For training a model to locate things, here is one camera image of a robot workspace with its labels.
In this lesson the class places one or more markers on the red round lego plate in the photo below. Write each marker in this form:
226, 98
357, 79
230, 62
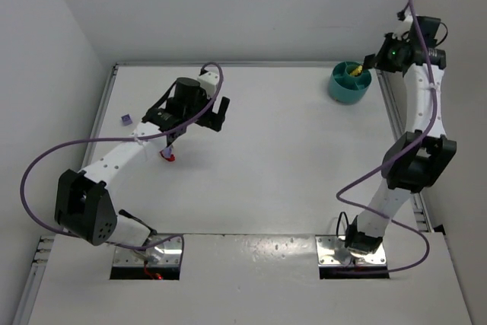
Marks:
167, 156

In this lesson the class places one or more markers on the metal base plate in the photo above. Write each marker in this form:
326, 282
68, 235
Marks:
167, 254
332, 253

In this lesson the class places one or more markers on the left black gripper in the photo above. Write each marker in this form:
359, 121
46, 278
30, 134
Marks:
213, 116

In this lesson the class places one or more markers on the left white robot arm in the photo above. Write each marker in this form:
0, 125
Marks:
84, 201

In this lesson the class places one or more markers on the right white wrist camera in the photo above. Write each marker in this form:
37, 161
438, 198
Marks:
405, 22

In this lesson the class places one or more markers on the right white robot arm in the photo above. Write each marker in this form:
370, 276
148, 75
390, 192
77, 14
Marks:
422, 152

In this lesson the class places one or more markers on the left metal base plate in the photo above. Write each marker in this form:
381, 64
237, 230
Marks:
167, 254

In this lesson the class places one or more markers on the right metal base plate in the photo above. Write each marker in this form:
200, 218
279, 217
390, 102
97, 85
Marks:
332, 253

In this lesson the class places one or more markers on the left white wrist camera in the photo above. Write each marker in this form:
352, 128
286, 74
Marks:
209, 81

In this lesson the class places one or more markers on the yellow lego brick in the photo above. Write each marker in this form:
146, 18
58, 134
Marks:
356, 72

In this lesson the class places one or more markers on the small purple lego brick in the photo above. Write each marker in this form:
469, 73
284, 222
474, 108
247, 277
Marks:
126, 120

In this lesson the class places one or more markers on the teal divided round container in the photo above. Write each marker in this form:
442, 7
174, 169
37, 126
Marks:
345, 88

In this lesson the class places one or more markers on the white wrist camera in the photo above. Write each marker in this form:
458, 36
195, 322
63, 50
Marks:
209, 81
405, 22

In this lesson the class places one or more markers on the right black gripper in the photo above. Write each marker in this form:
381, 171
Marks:
377, 61

